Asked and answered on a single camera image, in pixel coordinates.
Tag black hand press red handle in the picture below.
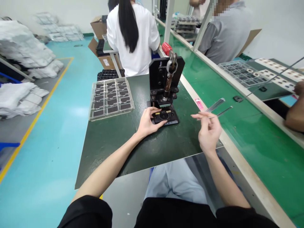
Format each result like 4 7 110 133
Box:
146 42 186 125

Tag aluminium frame post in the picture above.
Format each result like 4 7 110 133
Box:
163 0 175 44
192 0 212 52

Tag brown cardboard box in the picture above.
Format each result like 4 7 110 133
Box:
87 15 108 57

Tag clear tray with dark parts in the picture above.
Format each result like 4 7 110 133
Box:
218 60 274 89

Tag thin grey cable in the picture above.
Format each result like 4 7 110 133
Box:
244 57 304 98

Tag person's legs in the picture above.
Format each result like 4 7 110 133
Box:
143 153 245 211

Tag person's left hand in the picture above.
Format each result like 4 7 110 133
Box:
136 106 168 141

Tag person's right hand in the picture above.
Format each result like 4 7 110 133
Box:
191 113 224 154

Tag pile of white bags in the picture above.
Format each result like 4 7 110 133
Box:
0 81 50 120
0 20 65 79

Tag white tray of ring parts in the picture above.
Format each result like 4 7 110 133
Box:
253 57 304 91

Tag person's body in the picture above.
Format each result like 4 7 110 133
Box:
134 196 218 228

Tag green conveyor belt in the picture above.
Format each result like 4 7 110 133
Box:
155 20 304 227

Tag small black square part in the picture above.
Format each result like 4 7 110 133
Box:
154 111 172 125

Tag silver metal strip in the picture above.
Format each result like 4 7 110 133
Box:
205 97 226 113

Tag thin silver tweezers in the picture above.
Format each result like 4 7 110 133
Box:
198 105 234 119

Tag clear tray of black parts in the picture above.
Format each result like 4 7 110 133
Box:
89 78 135 122

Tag stack of grey trays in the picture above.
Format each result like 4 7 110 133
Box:
173 15 203 36

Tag brown cardboard sheet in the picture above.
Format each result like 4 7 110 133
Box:
234 28 263 59

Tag stack of black trays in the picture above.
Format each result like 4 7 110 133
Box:
97 68 126 82

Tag dark green work mat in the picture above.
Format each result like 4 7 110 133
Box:
74 74 224 190

